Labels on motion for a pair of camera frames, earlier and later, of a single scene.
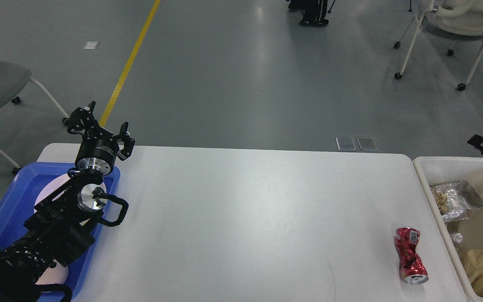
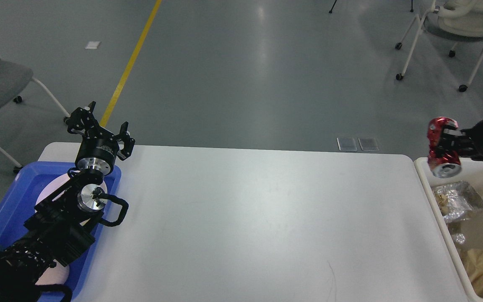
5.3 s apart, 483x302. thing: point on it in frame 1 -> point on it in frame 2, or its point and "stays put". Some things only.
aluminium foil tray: [462, 199] stays put
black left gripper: [97, 152] stays put
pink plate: [57, 183] stays put
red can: [413, 269] -> [434, 128]
